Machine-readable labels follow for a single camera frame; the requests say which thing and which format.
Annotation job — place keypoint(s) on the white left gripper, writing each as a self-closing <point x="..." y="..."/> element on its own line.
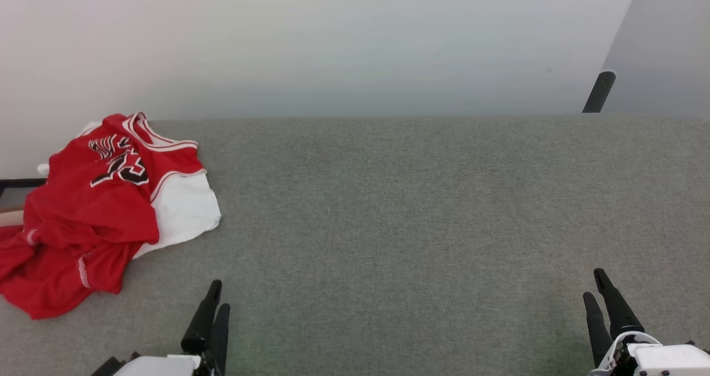
<point x="161" y="366"/>

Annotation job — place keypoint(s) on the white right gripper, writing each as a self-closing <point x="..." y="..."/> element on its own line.
<point x="665" y="362"/>

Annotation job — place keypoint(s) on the red white basketball jersey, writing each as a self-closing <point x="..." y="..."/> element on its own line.
<point x="94" y="215"/>

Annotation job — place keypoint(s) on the basket with wooden rim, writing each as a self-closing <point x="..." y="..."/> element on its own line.
<point x="10" y="218"/>

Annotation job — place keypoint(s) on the black slanted pole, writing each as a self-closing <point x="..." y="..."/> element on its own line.
<point x="598" y="93"/>

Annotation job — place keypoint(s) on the black rectangular frame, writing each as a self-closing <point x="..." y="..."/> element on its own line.
<point x="16" y="182"/>

